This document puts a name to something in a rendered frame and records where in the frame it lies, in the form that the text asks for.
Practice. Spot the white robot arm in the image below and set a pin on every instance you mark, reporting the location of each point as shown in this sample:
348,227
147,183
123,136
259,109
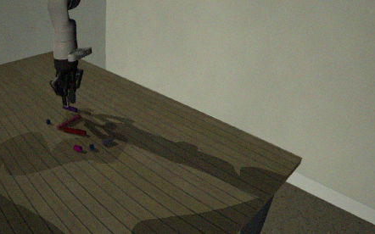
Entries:
64,31

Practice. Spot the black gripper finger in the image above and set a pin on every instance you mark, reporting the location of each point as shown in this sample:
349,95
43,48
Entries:
73,86
63,91

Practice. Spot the short magenta rod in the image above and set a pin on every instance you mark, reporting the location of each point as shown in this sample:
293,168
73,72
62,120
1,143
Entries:
77,148

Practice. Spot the purple rod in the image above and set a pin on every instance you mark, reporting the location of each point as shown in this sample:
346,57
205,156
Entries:
70,108

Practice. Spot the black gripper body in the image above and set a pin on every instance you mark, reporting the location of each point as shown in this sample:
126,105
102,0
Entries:
61,65

